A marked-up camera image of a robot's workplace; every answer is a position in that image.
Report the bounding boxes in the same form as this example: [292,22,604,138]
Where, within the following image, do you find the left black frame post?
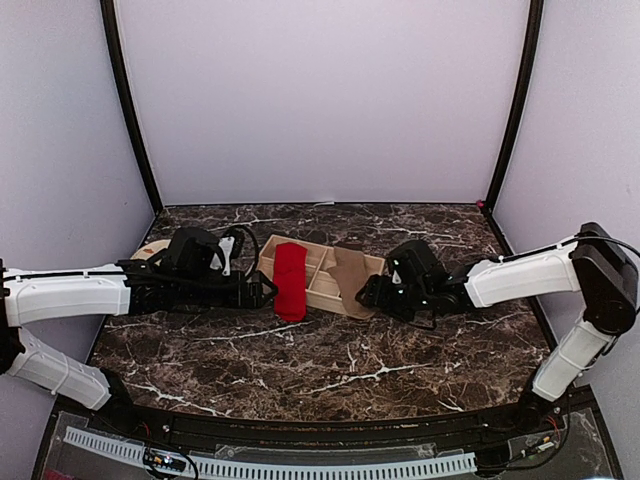
[99,0,164,216]

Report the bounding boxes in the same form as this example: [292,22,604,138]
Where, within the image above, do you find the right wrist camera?
[386,240,448,290]

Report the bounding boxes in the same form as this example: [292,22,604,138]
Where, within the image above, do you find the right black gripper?
[357,273,432,322]

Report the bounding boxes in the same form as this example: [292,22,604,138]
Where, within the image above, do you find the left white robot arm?
[1,257,278,436]

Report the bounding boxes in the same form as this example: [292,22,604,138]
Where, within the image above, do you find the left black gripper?
[176,270,278,310]

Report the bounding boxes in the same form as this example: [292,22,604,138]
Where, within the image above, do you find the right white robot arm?
[355,222,639,434]

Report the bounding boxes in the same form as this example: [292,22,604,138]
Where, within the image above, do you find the white slotted cable duct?
[62,426,477,479]

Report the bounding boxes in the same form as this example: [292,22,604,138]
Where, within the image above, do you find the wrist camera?
[386,240,448,290]
[164,225,260,279]

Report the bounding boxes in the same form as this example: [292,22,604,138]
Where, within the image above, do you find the left circuit board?
[142,448,187,472]

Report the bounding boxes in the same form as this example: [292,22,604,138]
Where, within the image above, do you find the wooden compartment tray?
[255,235,387,318]

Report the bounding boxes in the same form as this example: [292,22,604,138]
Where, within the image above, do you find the round wooden plate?
[130,239,170,260]

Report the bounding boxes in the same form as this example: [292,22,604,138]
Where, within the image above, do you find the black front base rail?
[37,385,612,461]

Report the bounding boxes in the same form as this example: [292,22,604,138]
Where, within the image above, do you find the circuit board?
[520,436,556,458]
[142,448,187,472]

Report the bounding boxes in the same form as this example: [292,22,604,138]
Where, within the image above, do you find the black frame post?
[484,0,544,212]
[99,0,164,216]

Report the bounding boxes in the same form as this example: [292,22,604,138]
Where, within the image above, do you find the right circuit board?
[520,436,556,458]

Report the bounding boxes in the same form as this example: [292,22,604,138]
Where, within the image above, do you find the right black frame post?
[484,0,544,212]

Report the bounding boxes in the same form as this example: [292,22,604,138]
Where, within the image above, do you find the beige ribbed sock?
[327,246,384,320]

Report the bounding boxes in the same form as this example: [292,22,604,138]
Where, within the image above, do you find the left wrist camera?
[164,225,260,279]

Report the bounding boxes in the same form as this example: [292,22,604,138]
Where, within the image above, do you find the red sock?
[273,242,307,322]

